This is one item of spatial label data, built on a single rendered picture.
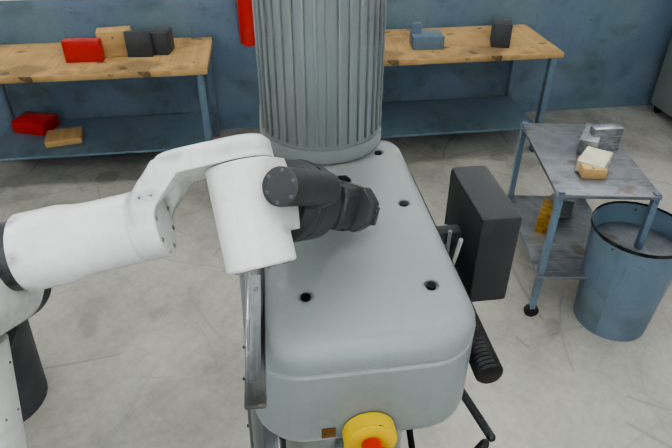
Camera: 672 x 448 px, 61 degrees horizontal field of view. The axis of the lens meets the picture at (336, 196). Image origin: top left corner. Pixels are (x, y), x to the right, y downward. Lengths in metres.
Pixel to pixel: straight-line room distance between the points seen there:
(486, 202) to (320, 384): 0.61
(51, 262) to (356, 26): 0.50
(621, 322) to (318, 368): 2.88
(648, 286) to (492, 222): 2.20
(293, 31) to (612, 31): 5.27
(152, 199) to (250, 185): 0.08
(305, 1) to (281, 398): 0.49
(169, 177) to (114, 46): 4.15
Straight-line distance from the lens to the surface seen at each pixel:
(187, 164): 0.51
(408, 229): 0.75
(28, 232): 0.55
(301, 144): 0.87
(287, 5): 0.80
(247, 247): 0.50
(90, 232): 0.53
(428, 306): 0.64
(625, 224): 3.49
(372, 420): 0.67
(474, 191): 1.16
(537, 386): 3.14
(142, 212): 0.52
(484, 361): 0.72
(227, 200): 0.50
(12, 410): 0.64
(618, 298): 3.29
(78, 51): 4.64
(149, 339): 3.33
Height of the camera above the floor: 2.33
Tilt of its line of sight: 33 degrees down
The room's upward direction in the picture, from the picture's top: straight up
